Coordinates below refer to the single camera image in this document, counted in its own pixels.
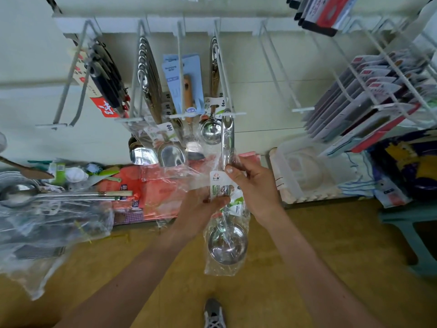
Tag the person's left hand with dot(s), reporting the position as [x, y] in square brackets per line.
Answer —
[196, 215]

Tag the person's right hand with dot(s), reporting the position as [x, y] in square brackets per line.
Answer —
[259, 191]

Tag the blue card utensil packet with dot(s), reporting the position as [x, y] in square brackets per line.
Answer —
[174, 75]

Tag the person's right forearm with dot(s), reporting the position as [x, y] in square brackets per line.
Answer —
[328, 276]

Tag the person's left forearm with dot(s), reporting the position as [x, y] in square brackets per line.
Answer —
[130, 283]

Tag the red plastic wrapped packets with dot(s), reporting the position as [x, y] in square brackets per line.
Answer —
[153, 188]

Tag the grey white sneaker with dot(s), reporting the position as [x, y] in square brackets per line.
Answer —
[214, 314]

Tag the blue white cloth packet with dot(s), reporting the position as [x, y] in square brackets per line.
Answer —
[382, 191]

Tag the row of scissors packets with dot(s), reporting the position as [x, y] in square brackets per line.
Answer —
[362, 106]

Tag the pile of plastic wrapped utensils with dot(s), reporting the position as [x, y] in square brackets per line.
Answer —
[48, 232]

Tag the yellow purple packet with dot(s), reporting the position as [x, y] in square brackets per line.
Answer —
[410, 160]

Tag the teal plastic stool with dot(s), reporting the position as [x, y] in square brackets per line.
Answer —
[413, 222]

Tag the hanging black tool packets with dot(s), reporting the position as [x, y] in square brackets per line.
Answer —
[102, 82]

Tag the dark wooden spatula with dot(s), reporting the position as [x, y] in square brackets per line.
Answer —
[31, 172]

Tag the large steel strainer ladle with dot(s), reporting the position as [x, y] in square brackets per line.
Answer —
[20, 194]

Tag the row of hanging flat packets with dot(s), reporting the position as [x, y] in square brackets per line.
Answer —
[324, 11]

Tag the white bag red label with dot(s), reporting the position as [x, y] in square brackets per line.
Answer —
[420, 27]

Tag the black wall divider strip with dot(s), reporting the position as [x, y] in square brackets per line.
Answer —
[52, 4]

